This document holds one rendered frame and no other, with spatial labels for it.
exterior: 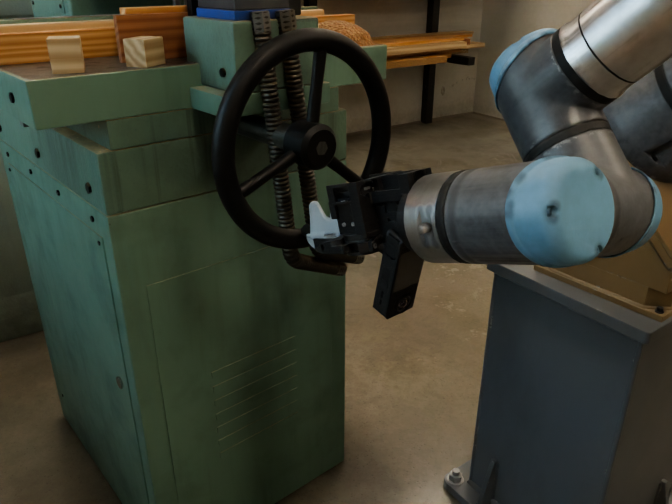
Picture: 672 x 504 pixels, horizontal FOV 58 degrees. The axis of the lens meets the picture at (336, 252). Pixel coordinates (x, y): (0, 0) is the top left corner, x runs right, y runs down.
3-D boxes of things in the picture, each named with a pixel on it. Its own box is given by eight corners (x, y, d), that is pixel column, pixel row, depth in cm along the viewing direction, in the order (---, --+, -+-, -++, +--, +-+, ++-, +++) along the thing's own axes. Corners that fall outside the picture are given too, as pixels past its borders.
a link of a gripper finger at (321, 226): (302, 200, 78) (348, 195, 71) (311, 244, 79) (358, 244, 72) (282, 205, 76) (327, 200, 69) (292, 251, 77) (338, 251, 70)
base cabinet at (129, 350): (164, 575, 113) (103, 219, 83) (60, 416, 153) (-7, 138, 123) (347, 460, 139) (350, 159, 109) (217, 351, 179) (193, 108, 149)
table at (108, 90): (58, 147, 68) (48, 92, 65) (-11, 105, 89) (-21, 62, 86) (427, 86, 103) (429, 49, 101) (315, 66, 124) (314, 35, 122)
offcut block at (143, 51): (145, 62, 86) (142, 35, 84) (166, 63, 85) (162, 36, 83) (126, 67, 82) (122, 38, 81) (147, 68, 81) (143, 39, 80)
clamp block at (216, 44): (234, 95, 80) (229, 22, 76) (185, 82, 89) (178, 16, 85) (322, 83, 88) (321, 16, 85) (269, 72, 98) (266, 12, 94)
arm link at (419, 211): (501, 249, 62) (439, 276, 56) (463, 249, 66) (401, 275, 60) (486, 162, 61) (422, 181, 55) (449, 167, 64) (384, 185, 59)
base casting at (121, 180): (103, 218, 83) (92, 153, 80) (-5, 138, 123) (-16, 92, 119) (349, 158, 110) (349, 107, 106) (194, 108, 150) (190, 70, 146)
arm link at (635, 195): (636, 131, 63) (572, 122, 55) (688, 231, 60) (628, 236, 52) (562, 177, 70) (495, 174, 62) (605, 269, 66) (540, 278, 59)
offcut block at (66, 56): (85, 69, 80) (80, 35, 79) (85, 73, 77) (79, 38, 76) (54, 70, 79) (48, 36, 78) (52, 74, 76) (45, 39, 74)
